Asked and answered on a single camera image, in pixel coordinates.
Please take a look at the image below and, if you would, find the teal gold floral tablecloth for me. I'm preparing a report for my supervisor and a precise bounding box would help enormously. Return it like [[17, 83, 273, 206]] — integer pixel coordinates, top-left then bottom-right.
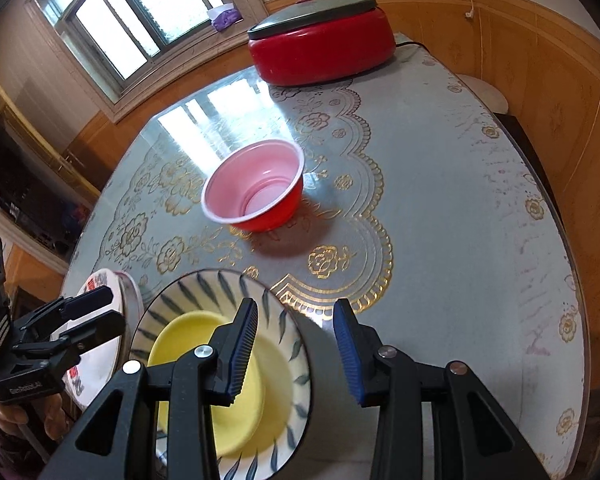
[[62, 32, 593, 480]]

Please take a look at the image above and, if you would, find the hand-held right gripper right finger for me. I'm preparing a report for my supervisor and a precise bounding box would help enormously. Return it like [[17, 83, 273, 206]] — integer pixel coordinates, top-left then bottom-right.
[[332, 299, 551, 480]]

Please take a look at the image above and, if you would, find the red plastic bowl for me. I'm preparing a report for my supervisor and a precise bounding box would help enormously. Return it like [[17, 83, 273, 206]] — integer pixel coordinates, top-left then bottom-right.
[[201, 139, 306, 233]]

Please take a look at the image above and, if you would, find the white round stool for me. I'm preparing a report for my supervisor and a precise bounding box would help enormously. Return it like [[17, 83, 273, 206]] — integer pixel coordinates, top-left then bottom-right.
[[452, 74, 510, 115]]

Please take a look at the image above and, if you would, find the grey pot lid red knob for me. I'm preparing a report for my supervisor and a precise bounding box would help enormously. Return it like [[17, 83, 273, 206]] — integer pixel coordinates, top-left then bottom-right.
[[246, 0, 378, 41]]

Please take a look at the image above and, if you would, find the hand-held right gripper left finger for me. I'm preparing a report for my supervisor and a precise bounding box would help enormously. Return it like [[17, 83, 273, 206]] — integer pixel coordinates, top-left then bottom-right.
[[37, 297, 259, 480]]

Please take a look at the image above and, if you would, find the purple tissue pack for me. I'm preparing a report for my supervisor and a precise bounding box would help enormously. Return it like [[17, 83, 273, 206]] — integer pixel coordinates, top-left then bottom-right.
[[207, 4, 242, 31]]

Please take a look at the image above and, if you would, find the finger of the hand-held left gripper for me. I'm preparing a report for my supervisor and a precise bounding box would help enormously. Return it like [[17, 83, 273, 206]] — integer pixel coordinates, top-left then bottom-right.
[[14, 309, 127, 362], [12, 284, 113, 339]]

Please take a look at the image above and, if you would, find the wooden door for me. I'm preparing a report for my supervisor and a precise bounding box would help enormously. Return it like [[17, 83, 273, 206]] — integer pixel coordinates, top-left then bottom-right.
[[0, 84, 103, 198]]

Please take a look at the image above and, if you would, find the person's left hand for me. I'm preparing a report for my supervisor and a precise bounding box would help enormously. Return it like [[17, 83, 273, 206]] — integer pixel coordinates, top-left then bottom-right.
[[0, 390, 73, 443]]

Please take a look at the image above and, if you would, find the yellow plastic bowl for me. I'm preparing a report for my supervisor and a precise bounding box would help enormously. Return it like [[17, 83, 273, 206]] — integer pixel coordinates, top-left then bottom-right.
[[146, 311, 267, 458]]

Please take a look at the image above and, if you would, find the red electric pot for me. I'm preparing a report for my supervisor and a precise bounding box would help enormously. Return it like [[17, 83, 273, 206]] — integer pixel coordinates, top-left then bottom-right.
[[247, 9, 397, 86]]

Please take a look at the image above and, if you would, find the scalloped white printed plate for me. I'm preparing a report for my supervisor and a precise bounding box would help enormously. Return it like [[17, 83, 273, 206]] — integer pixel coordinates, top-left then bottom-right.
[[60, 269, 142, 411]]

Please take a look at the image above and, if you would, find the window with grey frame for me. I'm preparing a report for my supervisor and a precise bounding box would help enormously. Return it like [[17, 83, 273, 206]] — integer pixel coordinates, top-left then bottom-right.
[[25, 0, 268, 126]]

